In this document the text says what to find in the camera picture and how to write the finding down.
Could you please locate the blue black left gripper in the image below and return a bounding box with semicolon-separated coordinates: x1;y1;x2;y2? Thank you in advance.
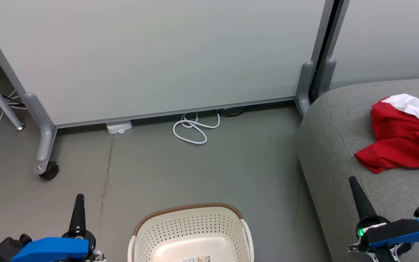
10;194;107;262

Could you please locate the white coiled floor cable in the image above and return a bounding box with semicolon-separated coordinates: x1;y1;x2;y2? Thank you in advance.
172;111;221;146

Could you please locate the grey partition foot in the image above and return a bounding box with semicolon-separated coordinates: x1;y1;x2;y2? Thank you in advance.
295;60;316;118
316;58;337;98

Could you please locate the narrow white partition panel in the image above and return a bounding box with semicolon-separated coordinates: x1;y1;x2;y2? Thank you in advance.
327;0;419;91

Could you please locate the wide white partition panel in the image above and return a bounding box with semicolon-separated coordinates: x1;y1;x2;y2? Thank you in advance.
0;0;341;128

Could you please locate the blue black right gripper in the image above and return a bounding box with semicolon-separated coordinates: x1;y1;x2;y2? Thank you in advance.
348;176;419;262

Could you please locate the red jersey with white lining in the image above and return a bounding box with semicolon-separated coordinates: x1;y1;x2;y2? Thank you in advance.
370;94;419;150

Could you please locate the grey partition leg with caster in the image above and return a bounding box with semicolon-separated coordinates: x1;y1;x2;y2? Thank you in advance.
23;92;59;181

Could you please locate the cream plastic laundry basket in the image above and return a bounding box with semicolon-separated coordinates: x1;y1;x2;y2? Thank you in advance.
127;202;255;262

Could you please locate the grey fabric sofa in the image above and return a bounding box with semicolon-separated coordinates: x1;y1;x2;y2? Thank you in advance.
297;76;419;262

